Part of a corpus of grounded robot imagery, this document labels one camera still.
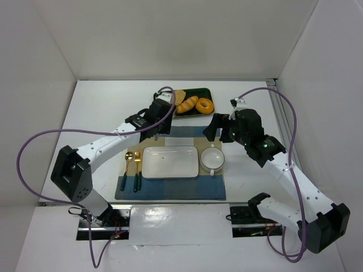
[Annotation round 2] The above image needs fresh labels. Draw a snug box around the orange glazed donut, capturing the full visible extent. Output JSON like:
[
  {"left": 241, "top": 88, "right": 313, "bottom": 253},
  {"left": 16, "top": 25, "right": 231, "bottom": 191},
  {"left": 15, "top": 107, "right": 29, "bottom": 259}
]
[{"left": 195, "top": 98, "right": 214, "bottom": 114}]

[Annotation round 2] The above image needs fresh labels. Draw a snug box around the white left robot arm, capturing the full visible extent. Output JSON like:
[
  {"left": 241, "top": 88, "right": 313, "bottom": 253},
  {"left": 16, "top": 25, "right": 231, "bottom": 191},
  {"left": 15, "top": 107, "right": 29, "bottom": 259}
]
[{"left": 50, "top": 95, "right": 175, "bottom": 225}]

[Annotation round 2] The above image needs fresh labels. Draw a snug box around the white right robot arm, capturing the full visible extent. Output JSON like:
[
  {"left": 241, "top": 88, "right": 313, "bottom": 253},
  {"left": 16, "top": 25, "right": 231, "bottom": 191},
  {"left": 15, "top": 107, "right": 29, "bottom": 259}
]
[{"left": 203, "top": 109, "right": 351, "bottom": 254}]

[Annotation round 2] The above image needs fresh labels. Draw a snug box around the golden bread roll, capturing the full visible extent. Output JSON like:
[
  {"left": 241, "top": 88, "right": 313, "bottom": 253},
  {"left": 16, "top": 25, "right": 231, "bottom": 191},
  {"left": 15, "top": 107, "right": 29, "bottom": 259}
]
[{"left": 176, "top": 96, "right": 199, "bottom": 114}]

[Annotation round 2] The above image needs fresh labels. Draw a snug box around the white rectangular plate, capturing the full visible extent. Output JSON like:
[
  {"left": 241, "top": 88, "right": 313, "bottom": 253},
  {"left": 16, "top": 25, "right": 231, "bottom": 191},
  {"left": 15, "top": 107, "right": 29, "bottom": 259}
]
[{"left": 141, "top": 146, "right": 199, "bottom": 179}]

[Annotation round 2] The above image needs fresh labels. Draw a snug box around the dark green serving tray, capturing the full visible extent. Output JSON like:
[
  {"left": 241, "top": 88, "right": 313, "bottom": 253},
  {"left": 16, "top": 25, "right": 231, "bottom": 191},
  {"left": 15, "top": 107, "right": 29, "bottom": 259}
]
[{"left": 173, "top": 88, "right": 214, "bottom": 118}]

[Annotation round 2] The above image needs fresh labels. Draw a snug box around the white soup cup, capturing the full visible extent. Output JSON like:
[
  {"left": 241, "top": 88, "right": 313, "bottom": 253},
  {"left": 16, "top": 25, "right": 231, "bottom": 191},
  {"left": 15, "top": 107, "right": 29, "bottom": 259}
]
[{"left": 200, "top": 144, "right": 225, "bottom": 176}]

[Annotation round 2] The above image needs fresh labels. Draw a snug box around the blue beige checked placemat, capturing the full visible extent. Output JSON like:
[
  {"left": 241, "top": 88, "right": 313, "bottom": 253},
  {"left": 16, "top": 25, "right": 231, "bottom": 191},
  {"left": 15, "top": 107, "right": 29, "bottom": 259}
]
[{"left": 115, "top": 126, "right": 226, "bottom": 201}]

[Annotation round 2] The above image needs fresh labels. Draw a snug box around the gold spoon green handle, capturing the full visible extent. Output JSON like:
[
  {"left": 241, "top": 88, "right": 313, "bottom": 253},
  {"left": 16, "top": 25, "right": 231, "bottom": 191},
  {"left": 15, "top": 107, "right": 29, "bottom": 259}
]
[{"left": 120, "top": 151, "right": 134, "bottom": 192}]

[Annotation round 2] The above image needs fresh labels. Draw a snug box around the gold fork green handle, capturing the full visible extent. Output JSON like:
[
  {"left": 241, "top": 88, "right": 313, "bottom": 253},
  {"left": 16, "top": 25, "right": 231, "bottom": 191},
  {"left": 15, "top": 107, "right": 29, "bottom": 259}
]
[{"left": 133, "top": 151, "right": 141, "bottom": 193}]

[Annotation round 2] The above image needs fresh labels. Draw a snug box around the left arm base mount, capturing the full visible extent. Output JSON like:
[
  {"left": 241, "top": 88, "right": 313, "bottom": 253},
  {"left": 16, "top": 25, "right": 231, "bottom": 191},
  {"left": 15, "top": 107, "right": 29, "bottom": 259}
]
[{"left": 68, "top": 206, "right": 131, "bottom": 241}]

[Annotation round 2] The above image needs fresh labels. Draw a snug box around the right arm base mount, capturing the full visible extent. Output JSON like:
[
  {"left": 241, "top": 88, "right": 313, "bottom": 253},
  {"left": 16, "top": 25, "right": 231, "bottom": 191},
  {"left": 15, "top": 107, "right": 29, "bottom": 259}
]
[{"left": 225, "top": 205, "right": 282, "bottom": 238}]

